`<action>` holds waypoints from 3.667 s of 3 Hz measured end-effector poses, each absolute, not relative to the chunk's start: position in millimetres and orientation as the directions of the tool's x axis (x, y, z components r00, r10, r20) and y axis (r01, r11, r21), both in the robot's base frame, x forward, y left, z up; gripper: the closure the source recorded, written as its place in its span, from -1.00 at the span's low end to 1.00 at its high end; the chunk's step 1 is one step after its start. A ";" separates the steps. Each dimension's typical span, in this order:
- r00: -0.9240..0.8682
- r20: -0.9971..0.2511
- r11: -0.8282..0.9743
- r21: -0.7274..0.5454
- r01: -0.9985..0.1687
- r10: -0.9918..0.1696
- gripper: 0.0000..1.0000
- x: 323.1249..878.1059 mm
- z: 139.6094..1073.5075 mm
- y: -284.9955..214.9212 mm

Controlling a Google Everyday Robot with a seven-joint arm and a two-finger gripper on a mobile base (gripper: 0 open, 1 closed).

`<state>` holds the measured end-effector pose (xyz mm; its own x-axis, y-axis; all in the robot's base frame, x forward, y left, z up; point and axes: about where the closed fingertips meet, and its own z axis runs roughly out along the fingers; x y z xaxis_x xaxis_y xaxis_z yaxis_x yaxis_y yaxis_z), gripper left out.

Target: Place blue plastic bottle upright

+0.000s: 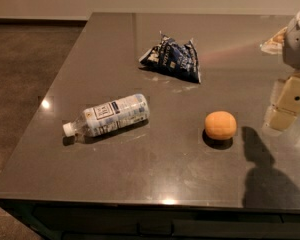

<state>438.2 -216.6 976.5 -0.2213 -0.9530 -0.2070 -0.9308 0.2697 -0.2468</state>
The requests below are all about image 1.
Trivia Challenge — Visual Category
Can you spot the beige crinkled snack packet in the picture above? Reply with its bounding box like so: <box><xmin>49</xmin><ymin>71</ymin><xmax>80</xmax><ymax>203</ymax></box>
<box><xmin>260</xmin><ymin>27</ymin><xmax>287</xmax><ymax>55</ymax></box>

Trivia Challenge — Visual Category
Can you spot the dark table front drawer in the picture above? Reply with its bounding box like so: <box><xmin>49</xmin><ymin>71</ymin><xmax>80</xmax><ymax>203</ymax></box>
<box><xmin>29</xmin><ymin>205</ymin><xmax>300</xmax><ymax>240</ymax></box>

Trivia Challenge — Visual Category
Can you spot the clear plastic bottle blue label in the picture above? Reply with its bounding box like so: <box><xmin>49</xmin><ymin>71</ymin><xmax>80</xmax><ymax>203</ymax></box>
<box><xmin>63</xmin><ymin>94</ymin><xmax>150</xmax><ymax>137</ymax></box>

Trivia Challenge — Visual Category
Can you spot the blue crumpled snack bag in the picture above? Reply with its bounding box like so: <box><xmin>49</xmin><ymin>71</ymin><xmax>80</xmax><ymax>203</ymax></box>
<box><xmin>139</xmin><ymin>33</ymin><xmax>201</xmax><ymax>84</ymax></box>

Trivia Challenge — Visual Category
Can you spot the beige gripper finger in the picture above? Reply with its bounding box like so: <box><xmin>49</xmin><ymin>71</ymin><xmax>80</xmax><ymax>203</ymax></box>
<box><xmin>267</xmin><ymin>71</ymin><xmax>300</xmax><ymax>131</ymax></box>

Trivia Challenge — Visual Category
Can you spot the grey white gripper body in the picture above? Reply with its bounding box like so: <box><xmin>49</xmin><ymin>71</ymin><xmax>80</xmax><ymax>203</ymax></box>
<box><xmin>283</xmin><ymin>11</ymin><xmax>300</xmax><ymax>70</ymax></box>

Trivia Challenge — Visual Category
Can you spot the orange round fruit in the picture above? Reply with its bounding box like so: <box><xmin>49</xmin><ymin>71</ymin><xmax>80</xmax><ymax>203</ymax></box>
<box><xmin>204</xmin><ymin>111</ymin><xmax>237</xmax><ymax>140</ymax></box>

